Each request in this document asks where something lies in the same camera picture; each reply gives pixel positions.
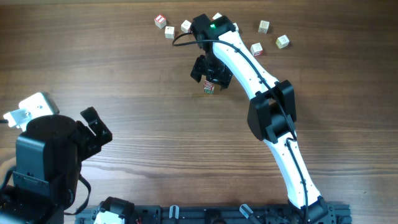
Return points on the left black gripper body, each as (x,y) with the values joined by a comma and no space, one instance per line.
(90,144)

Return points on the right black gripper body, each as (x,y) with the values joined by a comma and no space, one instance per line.
(216,71)

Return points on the red U letter block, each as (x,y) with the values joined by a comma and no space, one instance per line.
(208,86)

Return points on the plain white wooden block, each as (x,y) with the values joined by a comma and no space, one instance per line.
(169,32)

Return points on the white block green side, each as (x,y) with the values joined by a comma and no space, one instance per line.
(209,92)

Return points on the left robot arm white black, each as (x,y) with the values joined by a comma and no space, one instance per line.
(42,185)

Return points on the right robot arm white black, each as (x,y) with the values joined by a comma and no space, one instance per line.
(271,114)

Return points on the white block red side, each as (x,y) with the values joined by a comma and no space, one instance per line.
(185,26)

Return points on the white block red bottom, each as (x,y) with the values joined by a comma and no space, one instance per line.
(256,49)

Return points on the white block dark picture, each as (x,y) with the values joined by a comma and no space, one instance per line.
(236,27)

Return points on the red M letter block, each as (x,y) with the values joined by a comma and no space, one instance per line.
(216,16)

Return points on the red I letter block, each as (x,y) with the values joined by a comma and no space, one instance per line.
(160,21)

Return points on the white block tan picture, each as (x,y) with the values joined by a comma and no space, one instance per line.
(263,27)

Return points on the yellow edged white block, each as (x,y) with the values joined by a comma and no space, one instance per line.
(282,41)

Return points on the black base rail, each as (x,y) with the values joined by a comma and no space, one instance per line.
(336,214)

